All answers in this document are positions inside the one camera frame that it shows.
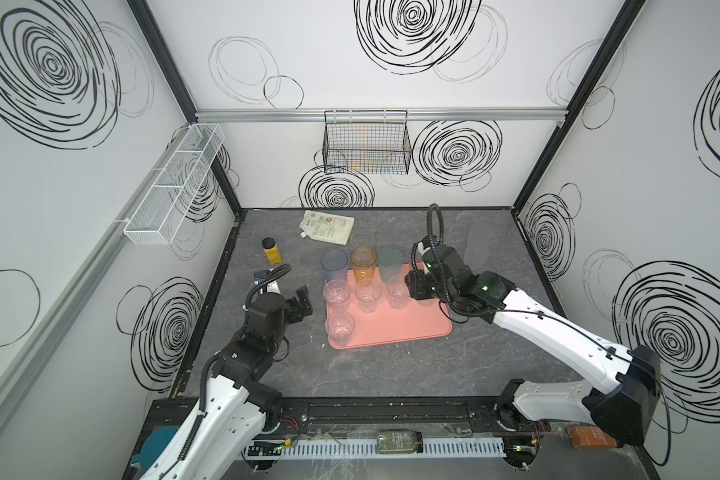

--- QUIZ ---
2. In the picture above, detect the pink plastic tray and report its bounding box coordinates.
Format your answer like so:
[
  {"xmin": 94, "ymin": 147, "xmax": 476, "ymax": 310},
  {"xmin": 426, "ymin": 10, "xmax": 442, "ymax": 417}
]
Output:
[{"xmin": 329, "ymin": 271, "xmax": 452, "ymax": 350}]

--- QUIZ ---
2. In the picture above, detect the frosted white plastic cup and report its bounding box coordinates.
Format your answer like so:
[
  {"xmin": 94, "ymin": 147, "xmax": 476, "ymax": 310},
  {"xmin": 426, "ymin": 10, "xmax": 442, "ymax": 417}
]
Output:
[{"xmin": 463, "ymin": 223, "xmax": 492, "ymax": 272}]

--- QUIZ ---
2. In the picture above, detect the white mesh wall shelf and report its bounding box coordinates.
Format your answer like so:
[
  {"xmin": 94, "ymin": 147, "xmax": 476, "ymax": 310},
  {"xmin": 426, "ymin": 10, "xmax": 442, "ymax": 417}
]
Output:
[{"xmin": 123, "ymin": 123, "xmax": 224, "ymax": 246}]

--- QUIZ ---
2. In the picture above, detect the black wire basket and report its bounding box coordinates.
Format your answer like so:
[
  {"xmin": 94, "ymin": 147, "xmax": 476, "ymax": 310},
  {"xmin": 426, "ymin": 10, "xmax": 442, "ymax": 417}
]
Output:
[{"xmin": 321, "ymin": 109, "xmax": 413, "ymax": 175}]

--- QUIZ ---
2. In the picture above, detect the white green sugar pouch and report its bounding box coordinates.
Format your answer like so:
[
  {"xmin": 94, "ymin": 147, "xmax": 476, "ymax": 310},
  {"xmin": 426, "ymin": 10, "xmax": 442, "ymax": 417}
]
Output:
[{"xmin": 299, "ymin": 210, "xmax": 355, "ymax": 246}]

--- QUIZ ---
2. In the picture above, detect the clear ribbed plastic cup back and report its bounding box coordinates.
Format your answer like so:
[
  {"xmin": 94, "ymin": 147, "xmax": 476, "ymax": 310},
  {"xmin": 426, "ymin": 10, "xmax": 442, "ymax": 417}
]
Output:
[{"xmin": 325, "ymin": 311, "xmax": 355, "ymax": 348}]

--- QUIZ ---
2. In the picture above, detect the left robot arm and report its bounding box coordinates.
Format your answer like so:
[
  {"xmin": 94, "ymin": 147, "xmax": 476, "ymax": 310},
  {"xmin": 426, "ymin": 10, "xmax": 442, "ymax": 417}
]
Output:
[{"xmin": 142, "ymin": 285, "xmax": 313, "ymax": 479}]

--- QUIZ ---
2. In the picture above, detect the teal green plastic cup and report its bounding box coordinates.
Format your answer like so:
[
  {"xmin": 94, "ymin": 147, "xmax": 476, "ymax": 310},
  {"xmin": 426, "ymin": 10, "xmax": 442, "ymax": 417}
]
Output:
[{"xmin": 378, "ymin": 248, "xmax": 404, "ymax": 283}]

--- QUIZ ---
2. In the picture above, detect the black mounting rail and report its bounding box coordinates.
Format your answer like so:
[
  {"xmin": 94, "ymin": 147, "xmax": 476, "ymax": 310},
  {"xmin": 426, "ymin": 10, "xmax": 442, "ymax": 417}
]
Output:
[{"xmin": 149, "ymin": 395, "xmax": 628, "ymax": 433}]

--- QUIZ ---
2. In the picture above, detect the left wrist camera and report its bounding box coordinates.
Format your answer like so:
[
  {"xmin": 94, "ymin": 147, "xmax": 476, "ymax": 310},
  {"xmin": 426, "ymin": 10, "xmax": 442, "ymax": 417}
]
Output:
[{"xmin": 253, "ymin": 269, "xmax": 281, "ymax": 293}]

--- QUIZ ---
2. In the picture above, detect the blue textured plastic cup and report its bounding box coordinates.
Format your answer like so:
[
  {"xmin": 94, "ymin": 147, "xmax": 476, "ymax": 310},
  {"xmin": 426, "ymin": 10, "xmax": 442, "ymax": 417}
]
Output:
[{"xmin": 320, "ymin": 249, "xmax": 349, "ymax": 283}]

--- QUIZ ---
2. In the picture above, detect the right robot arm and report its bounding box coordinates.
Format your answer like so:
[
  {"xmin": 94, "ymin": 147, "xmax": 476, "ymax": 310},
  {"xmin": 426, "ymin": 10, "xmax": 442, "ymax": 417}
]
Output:
[{"xmin": 405, "ymin": 239, "xmax": 661, "ymax": 446}]

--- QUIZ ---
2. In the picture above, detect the amber yellow plastic cup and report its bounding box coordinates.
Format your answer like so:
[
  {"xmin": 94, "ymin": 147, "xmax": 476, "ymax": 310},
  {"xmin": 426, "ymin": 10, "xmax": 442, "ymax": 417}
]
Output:
[{"xmin": 349, "ymin": 245, "xmax": 378, "ymax": 283}]

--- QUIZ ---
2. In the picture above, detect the teal lidded container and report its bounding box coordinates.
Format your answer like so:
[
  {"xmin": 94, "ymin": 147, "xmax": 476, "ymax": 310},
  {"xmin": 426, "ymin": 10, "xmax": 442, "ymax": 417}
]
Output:
[{"xmin": 129, "ymin": 426, "xmax": 178, "ymax": 470}]

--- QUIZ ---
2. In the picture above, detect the yellow spice jar black lid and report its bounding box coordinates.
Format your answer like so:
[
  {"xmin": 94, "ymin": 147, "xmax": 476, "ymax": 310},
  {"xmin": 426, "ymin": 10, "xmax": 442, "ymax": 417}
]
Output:
[{"xmin": 261, "ymin": 237, "xmax": 282, "ymax": 265}]

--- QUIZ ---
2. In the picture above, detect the white slotted cable duct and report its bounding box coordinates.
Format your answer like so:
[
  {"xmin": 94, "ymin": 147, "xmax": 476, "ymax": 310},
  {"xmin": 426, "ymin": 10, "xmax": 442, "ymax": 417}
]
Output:
[{"xmin": 243, "ymin": 437, "xmax": 506, "ymax": 461}]

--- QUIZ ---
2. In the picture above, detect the clear ribbed plastic cup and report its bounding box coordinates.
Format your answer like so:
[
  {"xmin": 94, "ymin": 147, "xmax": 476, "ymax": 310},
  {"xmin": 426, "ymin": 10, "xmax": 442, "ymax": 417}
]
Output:
[
  {"xmin": 323, "ymin": 279, "xmax": 352, "ymax": 314},
  {"xmin": 325, "ymin": 311, "xmax": 355, "ymax": 348}
]

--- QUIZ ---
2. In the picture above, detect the clear short glass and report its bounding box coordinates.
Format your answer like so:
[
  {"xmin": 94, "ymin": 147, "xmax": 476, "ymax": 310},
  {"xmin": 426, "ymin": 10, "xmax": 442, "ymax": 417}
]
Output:
[
  {"xmin": 386, "ymin": 275, "xmax": 411, "ymax": 309},
  {"xmin": 355, "ymin": 278, "xmax": 383, "ymax": 314}
]

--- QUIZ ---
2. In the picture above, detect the clear ribbed plastic cup front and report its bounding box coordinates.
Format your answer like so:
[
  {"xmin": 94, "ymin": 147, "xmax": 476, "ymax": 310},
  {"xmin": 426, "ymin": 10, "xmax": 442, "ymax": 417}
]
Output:
[{"xmin": 323, "ymin": 279, "xmax": 352, "ymax": 314}]

